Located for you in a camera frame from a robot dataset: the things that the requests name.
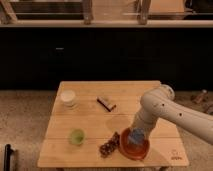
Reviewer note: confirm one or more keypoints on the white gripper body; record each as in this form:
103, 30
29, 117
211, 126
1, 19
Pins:
145, 125

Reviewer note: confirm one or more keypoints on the blue sponge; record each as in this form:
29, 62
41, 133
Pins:
136, 137

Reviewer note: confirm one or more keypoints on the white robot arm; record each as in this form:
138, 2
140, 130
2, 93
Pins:
159, 103

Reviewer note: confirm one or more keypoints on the red bowl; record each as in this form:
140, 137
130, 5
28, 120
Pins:
131, 151

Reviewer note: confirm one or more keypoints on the dark chocolate bar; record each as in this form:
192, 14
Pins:
106, 103

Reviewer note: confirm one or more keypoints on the bunch of dark grapes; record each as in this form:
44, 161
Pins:
110, 146

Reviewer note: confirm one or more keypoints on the wooden table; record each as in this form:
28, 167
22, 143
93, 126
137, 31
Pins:
98, 124

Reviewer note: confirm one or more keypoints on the green cup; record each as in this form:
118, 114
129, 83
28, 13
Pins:
77, 137

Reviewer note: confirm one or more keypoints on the white cup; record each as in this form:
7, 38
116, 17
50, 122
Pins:
68, 97

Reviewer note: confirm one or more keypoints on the dark cabinet counter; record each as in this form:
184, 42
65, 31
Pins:
42, 57

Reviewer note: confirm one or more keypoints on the black object on floor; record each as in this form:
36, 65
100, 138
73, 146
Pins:
8, 151

